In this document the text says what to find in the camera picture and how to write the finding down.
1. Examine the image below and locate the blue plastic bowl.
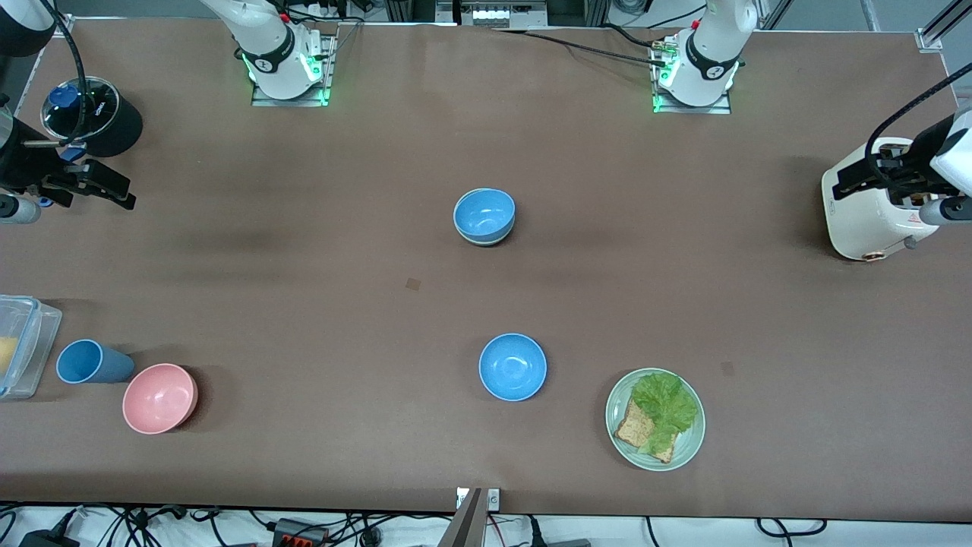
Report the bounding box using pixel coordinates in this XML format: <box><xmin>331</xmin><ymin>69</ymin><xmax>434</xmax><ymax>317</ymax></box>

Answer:
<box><xmin>478</xmin><ymin>333</ymin><xmax>548</xmax><ymax>402</ymax></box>
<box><xmin>453</xmin><ymin>188</ymin><xmax>516</xmax><ymax>244</ymax></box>

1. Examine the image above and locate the pink plastic bowl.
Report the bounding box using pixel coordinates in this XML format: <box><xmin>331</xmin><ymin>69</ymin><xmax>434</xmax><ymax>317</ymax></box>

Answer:
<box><xmin>122</xmin><ymin>363</ymin><xmax>200</xmax><ymax>435</ymax></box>

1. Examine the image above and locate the white toaster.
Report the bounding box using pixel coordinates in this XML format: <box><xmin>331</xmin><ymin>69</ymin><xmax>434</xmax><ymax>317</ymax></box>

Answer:
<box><xmin>822</xmin><ymin>137</ymin><xmax>942</xmax><ymax>263</ymax></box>

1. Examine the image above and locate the black round pot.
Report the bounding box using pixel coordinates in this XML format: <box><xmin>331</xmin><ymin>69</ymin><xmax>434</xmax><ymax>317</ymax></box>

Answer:
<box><xmin>39</xmin><ymin>76</ymin><xmax>144</xmax><ymax>159</ymax></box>

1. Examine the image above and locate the glass lid blue knob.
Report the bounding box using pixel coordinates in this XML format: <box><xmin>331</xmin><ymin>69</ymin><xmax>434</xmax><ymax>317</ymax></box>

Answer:
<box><xmin>41</xmin><ymin>76</ymin><xmax>121</xmax><ymax>142</ymax></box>

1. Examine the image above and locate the clear plastic food container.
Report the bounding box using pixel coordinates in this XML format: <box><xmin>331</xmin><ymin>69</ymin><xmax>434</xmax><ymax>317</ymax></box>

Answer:
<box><xmin>0</xmin><ymin>295</ymin><xmax>63</xmax><ymax>401</ymax></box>

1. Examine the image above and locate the blue plastic cup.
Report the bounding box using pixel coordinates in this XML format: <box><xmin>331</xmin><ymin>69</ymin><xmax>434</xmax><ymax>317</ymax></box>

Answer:
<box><xmin>55</xmin><ymin>339</ymin><xmax>136</xmax><ymax>385</ymax></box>

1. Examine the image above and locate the green lettuce leaf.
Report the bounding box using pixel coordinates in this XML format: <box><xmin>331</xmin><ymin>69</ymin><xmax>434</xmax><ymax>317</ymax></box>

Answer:
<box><xmin>632</xmin><ymin>371</ymin><xmax>699</xmax><ymax>457</ymax></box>

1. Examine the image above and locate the pale green plate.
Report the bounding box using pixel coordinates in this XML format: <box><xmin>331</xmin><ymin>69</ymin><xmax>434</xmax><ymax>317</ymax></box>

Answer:
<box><xmin>605</xmin><ymin>368</ymin><xmax>706</xmax><ymax>472</ymax></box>

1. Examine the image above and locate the brown bread slice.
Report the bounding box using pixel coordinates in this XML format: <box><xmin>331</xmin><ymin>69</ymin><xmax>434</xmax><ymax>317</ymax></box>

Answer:
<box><xmin>614</xmin><ymin>397</ymin><xmax>677</xmax><ymax>464</ymax></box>

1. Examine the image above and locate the black red power strip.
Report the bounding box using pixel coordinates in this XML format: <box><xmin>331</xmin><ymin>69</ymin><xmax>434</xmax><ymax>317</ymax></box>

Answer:
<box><xmin>273</xmin><ymin>518</ymin><xmax>329</xmax><ymax>547</ymax></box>

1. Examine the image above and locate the grey control box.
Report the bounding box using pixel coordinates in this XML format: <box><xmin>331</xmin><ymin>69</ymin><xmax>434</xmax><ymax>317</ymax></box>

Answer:
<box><xmin>437</xmin><ymin>0</ymin><xmax>548</xmax><ymax>31</ymax></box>

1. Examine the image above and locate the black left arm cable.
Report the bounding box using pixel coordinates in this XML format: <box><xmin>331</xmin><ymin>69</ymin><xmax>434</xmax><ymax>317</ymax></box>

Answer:
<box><xmin>866</xmin><ymin>62</ymin><xmax>972</xmax><ymax>188</ymax></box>

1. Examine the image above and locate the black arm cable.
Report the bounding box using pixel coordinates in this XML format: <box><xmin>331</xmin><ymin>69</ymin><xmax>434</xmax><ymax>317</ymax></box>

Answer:
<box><xmin>42</xmin><ymin>0</ymin><xmax>89</xmax><ymax>147</ymax></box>
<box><xmin>866</xmin><ymin>62</ymin><xmax>972</xmax><ymax>188</ymax></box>

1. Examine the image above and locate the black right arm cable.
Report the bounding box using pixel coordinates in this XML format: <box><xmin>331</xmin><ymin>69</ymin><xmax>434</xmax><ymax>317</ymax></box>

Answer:
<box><xmin>42</xmin><ymin>0</ymin><xmax>89</xmax><ymax>147</ymax></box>

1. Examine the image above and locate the aluminium frame profile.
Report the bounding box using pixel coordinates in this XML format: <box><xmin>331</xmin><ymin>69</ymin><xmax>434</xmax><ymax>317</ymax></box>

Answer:
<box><xmin>919</xmin><ymin>0</ymin><xmax>972</xmax><ymax>43</ymax></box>

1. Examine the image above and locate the black braided table cable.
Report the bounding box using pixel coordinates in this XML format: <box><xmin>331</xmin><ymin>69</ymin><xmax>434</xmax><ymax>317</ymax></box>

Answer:
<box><xmin>494</xmin><ymin>27</ymin><xmax>669</xmax><ymax>68</ymax></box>

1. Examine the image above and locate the black looped floor cable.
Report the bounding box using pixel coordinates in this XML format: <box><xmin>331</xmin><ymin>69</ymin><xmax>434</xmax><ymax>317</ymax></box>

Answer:
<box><xmin>756</xmin><ymin>518</ymin><xmax>827</xmax><ymax>539</ymax></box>

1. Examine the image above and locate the grey camera pole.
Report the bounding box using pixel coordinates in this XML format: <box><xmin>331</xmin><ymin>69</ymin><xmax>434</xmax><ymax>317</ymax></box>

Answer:
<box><xmin>437</xmin><ymin>488</ymin><xmax>487</xmax><ymax>547</ymax></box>

